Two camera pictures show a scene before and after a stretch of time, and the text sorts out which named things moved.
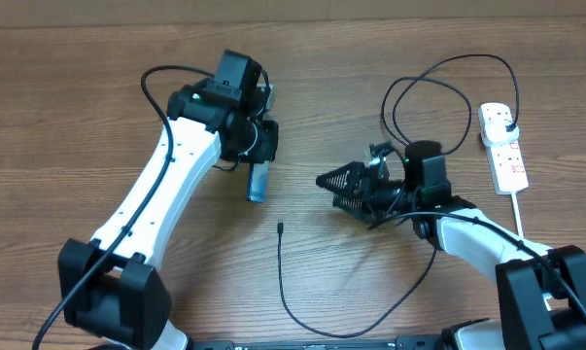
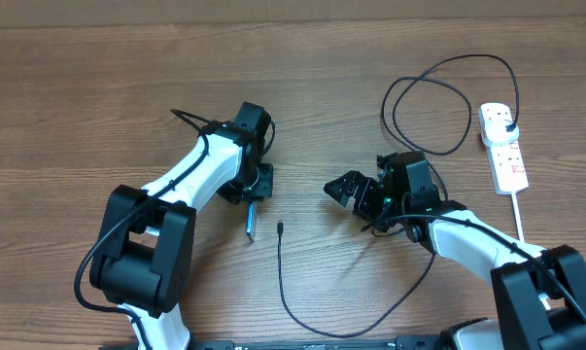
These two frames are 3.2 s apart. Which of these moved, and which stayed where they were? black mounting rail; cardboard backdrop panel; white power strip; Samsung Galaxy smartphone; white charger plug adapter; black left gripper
Moved: Samsung Galaxy smartphone; black left gripper
Stayed: cardboard backdrop panel; white power strip; black mounting rail; white charger plug adapter
